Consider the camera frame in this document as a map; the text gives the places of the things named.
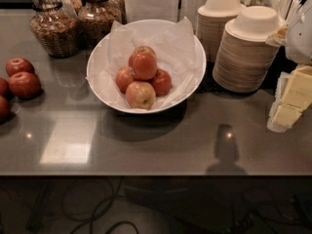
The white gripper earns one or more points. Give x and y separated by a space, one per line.
300 39

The large white bowl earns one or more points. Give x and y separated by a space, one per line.
97 69

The white paper bowl liner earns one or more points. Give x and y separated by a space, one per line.
177 49

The right red apple in bowl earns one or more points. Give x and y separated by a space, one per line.
161 82

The red apple in bowl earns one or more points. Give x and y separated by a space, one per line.
124 78
161 82
143 65

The top red apple in bowl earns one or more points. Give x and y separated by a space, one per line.
143 65

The back apple in bowl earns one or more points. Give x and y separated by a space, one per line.
144 49

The front yellow-red apple in bowl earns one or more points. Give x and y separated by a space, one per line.
140 94

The left red apple in bowl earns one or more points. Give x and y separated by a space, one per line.
124 78

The dark red apple middle table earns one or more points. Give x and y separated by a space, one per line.
25 85

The dark red apple table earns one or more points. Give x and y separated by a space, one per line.
16 65
25 85

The dark red apple upper table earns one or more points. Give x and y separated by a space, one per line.
16 65

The dark red apple left edge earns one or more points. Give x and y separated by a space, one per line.
4 88

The dark red apple lower left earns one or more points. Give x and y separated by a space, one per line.
5 109

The front stack of paper bowls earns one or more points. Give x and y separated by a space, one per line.
244 57

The stack of paper bowls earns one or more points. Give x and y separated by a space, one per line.
244 57
211 20

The back stack of paper bowls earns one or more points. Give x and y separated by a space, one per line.
211 20

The white napkin holder panel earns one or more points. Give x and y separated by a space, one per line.
176 10

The right glass granola jar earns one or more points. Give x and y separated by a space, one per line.
97 17

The glass granola jar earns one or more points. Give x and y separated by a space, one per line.
97 17
56 31

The left glass granola jar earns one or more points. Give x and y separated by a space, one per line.
56 31

